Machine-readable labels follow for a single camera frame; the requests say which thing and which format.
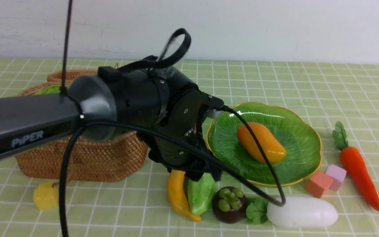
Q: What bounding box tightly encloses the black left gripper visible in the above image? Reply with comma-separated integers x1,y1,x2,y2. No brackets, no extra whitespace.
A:
137,91,223,182

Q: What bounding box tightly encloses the yellow toy banana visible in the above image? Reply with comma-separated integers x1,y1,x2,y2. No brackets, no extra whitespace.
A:
167,170,202,223

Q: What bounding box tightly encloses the light green toy gourd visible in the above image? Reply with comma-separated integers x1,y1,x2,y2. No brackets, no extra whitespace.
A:
188,173,215,216

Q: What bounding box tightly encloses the orange toy mango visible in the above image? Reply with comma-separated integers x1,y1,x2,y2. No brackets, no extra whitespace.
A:
237,122,286,164

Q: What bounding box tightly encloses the dark purple toy mangosteen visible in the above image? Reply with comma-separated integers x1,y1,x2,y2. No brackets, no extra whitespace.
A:
212,186,248,224

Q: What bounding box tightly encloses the white toy radish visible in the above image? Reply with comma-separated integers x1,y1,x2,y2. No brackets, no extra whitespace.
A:
246,196,338,228

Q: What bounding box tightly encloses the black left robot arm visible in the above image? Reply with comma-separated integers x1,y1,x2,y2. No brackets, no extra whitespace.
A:
0,66,223,181

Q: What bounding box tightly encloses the woven rattan basket green lining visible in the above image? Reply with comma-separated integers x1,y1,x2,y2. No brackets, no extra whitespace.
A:
14,84,149,182

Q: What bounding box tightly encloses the green leaf-shaped glass plate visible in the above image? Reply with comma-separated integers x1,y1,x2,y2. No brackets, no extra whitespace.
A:
206,102,322,187

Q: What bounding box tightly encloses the woven rattan basket lid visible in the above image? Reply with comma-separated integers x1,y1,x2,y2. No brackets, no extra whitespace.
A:
46,63,125,84

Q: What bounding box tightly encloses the coral orange foam cube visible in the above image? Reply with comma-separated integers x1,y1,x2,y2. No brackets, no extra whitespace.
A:
304,171,333,198

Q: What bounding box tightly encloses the pink foam cube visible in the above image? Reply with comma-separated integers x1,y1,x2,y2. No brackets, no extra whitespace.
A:
325,164,346,192

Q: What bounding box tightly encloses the orange toy carrot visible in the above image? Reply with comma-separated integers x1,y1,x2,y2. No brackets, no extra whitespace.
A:
332,121,379,212

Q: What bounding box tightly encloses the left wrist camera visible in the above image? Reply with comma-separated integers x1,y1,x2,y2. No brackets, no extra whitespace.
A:
203,93,230,120

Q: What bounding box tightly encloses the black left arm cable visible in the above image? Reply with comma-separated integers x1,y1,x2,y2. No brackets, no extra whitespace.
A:
59,0,286,237

